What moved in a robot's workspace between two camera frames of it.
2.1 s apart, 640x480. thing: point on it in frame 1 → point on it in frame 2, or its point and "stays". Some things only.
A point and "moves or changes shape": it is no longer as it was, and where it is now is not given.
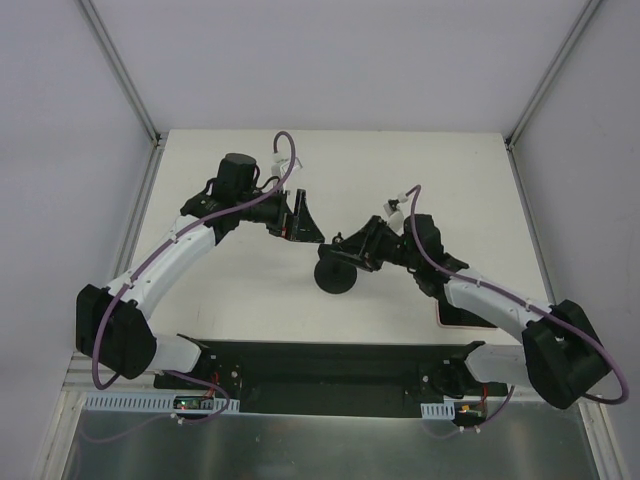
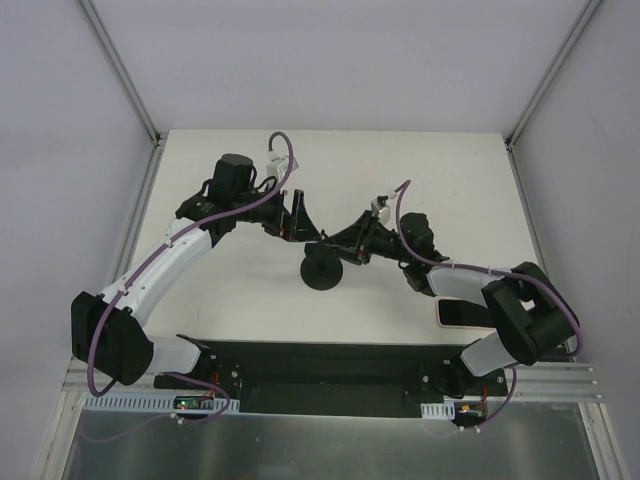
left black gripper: [289, 216] stays
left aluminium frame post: [122, 70] stays
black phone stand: [336, 268] moves or changes shape
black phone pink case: [450, 317] stays
